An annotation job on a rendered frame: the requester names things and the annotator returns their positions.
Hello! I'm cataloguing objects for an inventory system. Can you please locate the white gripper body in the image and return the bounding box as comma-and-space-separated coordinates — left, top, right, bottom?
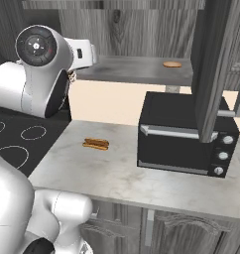
88, 42, 99, 66

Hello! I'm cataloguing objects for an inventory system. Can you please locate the grey wooden neighbouring cabinet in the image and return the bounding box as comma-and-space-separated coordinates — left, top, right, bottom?
223, 18, 240, 117

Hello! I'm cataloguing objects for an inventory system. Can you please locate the round brown cookie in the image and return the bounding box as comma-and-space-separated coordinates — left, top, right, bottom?
163, 61, 183, 69

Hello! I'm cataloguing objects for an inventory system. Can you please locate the brown hot dog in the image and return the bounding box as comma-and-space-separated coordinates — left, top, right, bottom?
81, 137, 110, 152

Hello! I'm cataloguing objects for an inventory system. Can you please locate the black hob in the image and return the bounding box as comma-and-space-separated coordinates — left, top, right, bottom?
0, 104, 72, 179

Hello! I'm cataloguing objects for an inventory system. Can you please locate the black toaster oven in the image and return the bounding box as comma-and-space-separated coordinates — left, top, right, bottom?
137, 90, 240, 180

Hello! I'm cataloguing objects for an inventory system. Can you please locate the grey wooden base cupboard door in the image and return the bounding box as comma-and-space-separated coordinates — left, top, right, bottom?
79, 198, 147, 254
148, 209, 240, 254

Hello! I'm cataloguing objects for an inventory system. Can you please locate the grey wooden wall cabinet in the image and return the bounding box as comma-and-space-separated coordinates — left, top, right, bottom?
22, 0, 206, 87

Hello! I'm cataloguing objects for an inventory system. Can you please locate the silver toaster oven handle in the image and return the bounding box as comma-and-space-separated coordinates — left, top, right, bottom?
139, 124, 219, 141

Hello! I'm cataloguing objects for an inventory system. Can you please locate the grey cabinet door handle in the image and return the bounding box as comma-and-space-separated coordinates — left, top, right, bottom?
217, 109, 237, 118

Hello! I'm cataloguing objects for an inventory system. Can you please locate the straight grey cupboard handle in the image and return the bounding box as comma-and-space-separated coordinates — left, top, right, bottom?
144, 209, 156, 248

